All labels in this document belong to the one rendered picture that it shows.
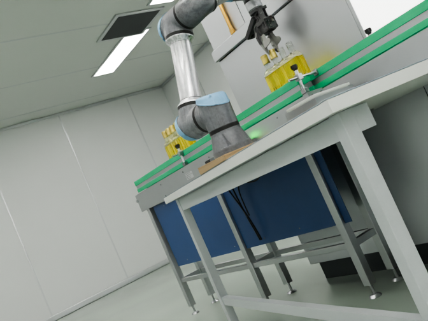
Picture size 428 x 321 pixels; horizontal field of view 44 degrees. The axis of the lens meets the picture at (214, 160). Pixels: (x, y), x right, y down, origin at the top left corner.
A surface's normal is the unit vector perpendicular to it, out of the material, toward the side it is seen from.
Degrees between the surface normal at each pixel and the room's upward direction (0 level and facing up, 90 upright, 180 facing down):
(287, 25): 90
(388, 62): 90
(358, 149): 90
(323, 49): 90
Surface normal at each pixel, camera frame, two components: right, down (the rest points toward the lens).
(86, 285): 0.50, -0.28
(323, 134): -0.86, 0.36
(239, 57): -0.76, 0.30
